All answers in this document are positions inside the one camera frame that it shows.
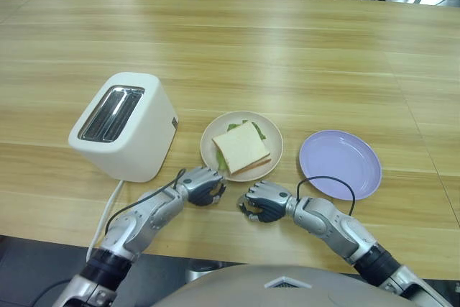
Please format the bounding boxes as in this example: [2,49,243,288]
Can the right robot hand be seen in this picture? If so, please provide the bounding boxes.
[236,180,293,224]

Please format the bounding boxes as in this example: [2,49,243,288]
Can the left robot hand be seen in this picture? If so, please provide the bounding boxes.
[181,166,228,208]

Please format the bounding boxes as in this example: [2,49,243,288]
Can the bread slice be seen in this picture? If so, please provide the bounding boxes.
[211,120,272,175]
[229,155,273,176]

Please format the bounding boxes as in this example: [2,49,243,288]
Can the beige plate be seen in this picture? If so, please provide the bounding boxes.
[199,110,285,183]

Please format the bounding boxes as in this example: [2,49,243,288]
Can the green lettuce leaf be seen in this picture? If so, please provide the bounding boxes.
[215,119,267,172]

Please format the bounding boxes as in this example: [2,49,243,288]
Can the cream toaster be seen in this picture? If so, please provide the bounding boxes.
[68,71,180,183]

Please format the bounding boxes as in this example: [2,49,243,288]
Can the purple plate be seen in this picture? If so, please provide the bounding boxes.
[298,129,383,201]

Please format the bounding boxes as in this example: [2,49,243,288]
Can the robot body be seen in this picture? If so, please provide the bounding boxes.
[153,263,447,307]

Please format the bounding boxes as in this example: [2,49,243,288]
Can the black cable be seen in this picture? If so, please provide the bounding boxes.
[296,175,357,217]
[103,168,188,236]

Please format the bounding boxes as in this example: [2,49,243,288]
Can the white cord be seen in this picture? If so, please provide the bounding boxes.
[85,179,125,262]

